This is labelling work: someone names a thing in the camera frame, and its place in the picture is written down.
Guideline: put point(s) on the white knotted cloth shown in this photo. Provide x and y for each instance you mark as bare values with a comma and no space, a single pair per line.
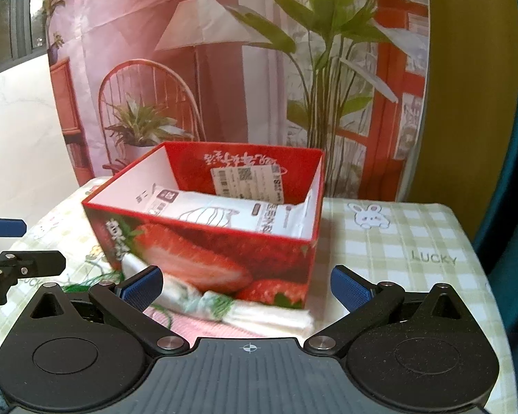
258,319

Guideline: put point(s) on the white tissue pack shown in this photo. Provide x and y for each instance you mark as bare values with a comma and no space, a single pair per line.
225,212

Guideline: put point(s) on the red strawberry cardboard box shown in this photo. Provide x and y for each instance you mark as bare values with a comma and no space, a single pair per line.
268,269

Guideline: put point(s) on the printed living room backdrop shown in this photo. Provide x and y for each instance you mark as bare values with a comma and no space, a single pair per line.
347,77

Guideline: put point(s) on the green checked tablecloth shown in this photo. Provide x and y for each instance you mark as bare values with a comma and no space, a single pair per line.
422,245

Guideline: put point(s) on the pink ribbed towel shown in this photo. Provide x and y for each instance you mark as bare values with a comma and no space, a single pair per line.
192,328

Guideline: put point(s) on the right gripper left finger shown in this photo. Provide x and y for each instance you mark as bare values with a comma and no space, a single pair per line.
123,306

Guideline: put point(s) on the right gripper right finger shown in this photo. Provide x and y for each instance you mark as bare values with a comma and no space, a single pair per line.
369,305

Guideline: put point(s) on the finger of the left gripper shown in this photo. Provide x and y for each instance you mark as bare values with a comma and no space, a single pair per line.
12,227
34,263

